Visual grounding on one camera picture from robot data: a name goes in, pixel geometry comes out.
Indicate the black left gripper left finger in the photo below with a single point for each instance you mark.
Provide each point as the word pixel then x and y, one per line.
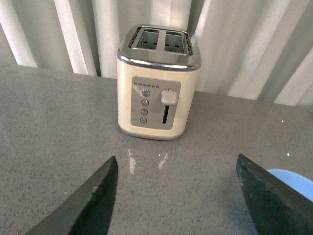
pixel 88 211

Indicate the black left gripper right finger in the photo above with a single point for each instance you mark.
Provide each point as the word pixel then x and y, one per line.
pixel 275 208

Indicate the blue bowl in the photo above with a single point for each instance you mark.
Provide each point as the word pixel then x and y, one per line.
pixel 294 180

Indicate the white curtain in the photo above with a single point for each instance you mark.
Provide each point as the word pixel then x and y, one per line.
pixel 255 49

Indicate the cream two-slot toaster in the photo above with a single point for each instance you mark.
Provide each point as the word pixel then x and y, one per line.
pixel 157 71

